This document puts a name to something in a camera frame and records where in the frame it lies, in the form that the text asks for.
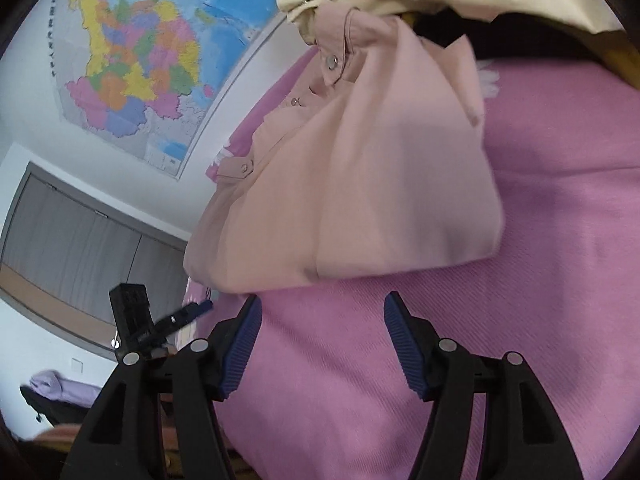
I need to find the pink hooded jacket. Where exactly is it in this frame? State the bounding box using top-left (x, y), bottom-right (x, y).
top-left (184, 2), bottom-right (503, 294)

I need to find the black chair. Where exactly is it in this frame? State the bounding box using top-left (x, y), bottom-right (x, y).
top-left (20, 386), bottom-right (89, 426)

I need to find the lilac folded cloth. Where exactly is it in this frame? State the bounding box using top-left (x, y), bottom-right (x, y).
top-left (28, 370), bottom-right (101, 408)

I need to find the grey wardrobe door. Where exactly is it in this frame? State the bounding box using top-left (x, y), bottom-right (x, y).
top-left (1, 164), bottom-right (186, 359)

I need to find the pink bed sheet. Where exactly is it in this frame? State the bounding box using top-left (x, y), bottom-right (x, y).
top-left (182, 46), bottom-right (640, 480)

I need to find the colourful wall map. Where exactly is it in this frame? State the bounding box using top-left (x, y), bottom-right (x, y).
top-left (48, 0), bottom-right (280, 178)

